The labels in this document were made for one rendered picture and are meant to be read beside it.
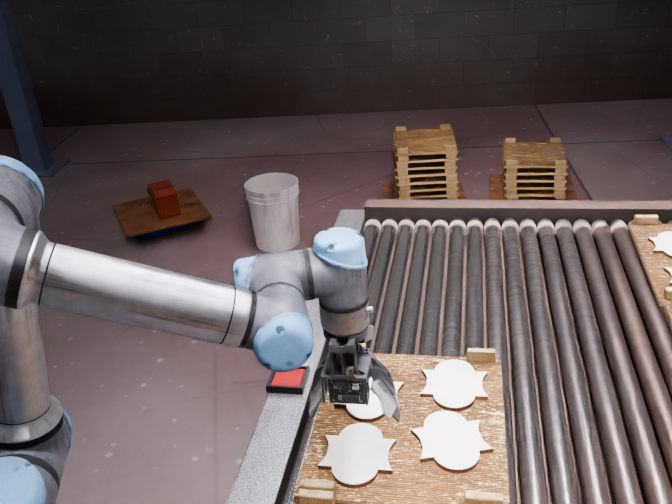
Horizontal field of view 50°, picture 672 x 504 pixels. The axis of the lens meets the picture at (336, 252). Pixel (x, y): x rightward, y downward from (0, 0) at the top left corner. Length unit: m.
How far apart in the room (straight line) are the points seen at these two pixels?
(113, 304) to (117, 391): 2.31
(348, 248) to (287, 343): 0.19
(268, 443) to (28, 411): 0.45
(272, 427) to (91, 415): 1.75
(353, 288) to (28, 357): 0.47
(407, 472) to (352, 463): 0.09
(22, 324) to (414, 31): 5.37
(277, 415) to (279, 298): 0.54
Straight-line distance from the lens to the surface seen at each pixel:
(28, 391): 1.15
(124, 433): 2.96
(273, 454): 1.36
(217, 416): 2.92
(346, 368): 1.12
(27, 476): 1.13
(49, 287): 0.88
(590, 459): 1.36
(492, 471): 1.29
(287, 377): 1.51
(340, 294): 1.04
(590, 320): 1.71
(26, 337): 1.10
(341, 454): 1.30
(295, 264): 1.02
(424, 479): 1.27
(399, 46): 6.22
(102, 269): 0.88
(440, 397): 1.41
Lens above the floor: 1.84
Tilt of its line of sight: 28 degrees down
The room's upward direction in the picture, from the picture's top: 5 degrees counter-clockwise
